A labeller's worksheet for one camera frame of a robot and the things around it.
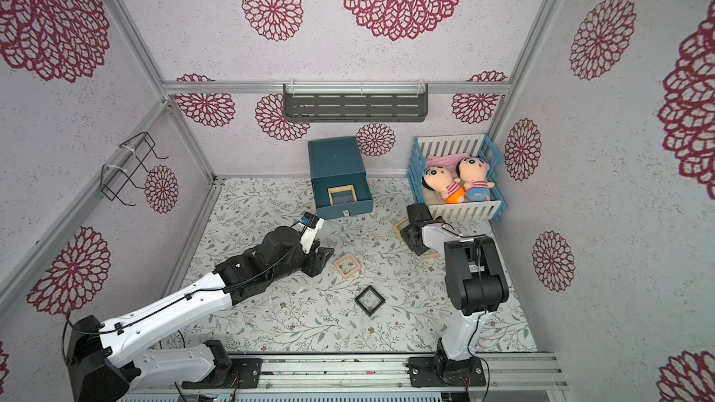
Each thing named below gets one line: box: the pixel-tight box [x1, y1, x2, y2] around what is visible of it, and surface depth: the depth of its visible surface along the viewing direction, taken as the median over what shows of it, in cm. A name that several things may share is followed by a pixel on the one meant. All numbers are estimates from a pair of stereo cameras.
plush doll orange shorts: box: [421, 165, 466, 204], surface depth 105 cm
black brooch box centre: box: [354, 284, 386, 318], surface depth 89 cm
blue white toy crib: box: [407, 133, 507, 224], surface depth 105 cm
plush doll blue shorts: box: [456, 156, 496, 202], surface depth 104 cm
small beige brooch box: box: [333, 253, 362, 280], surface depth 96 cm
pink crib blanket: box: [425, 153, 470, 174], surface depth 114 cm
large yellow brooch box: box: [327, 184, 359, 206], surface depth 96 cm
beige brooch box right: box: [419, 249, 443, 261], surface depth 98 cm
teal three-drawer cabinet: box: [307, 135, 374, 220], surface depth 97 cm
